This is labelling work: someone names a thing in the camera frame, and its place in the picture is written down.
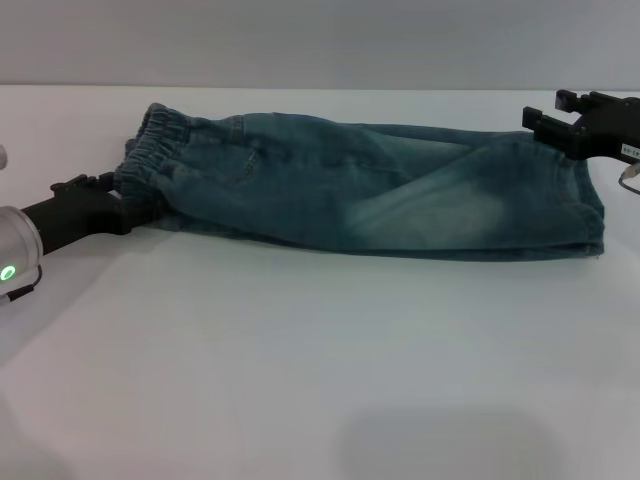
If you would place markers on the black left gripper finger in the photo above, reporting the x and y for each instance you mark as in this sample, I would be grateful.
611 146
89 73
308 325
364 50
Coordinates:
90 183
142 215

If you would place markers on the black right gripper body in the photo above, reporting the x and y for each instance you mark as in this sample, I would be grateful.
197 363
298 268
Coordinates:
607 127

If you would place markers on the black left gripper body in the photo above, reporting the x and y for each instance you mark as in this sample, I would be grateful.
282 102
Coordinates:
75 220

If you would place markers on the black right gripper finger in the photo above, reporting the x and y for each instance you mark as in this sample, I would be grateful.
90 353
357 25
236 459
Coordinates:
570 101
547 127

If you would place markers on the blue denim shorts with cartoon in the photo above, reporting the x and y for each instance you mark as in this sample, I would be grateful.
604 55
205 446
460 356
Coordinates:
350 195

